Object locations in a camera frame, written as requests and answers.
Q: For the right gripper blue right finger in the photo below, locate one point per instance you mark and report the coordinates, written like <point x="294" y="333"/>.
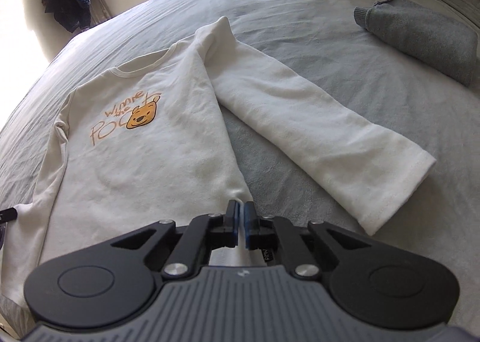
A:
<point x="279" y="242"/>

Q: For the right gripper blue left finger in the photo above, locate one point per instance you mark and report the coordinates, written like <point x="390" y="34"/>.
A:
<point x="196" y="242"/>

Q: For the white Winnie Pooh sweatshirt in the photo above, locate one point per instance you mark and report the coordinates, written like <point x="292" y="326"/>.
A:
<point x="146" y="141"/>

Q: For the folded grey sweater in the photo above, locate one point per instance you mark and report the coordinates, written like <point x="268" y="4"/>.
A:
<point x="442" y="42"/>

